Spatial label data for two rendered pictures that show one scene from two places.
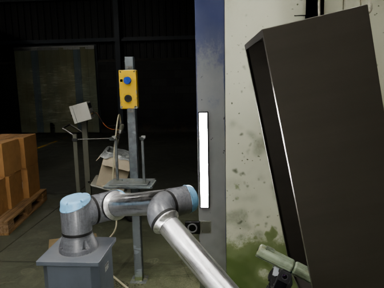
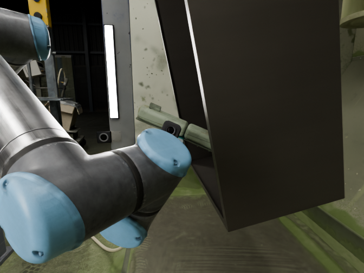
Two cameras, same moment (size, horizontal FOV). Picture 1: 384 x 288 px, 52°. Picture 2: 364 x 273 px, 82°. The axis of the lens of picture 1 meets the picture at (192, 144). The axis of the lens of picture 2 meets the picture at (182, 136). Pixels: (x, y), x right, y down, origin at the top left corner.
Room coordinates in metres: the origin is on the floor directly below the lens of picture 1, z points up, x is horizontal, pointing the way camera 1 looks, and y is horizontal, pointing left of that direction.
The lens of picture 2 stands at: (0.88, -0.27, 0.82)
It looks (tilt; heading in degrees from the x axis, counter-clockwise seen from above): 11 degrees down; 349
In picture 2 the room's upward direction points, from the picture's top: straight up
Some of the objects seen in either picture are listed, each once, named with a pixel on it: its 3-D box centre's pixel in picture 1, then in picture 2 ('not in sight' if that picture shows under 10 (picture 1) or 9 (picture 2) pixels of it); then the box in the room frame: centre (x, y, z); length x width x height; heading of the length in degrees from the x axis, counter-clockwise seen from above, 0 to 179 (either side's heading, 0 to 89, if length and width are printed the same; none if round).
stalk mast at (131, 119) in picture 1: (134, 173); (53, 93); (2.76, 0.42, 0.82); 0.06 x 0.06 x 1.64; 85
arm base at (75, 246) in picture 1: (78, 239); not in sight; (1.88, 0.59, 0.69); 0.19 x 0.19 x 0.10
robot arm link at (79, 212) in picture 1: (78, 212); not in sight; (1.89, 0.58, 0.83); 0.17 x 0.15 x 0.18; 133
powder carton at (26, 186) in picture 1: (22, 179); not in sight; (4.67, 2.09, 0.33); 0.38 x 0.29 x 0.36; 3
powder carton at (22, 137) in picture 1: (19, 150); not in sight; (4.65, 2.08, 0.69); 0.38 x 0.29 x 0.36; 1
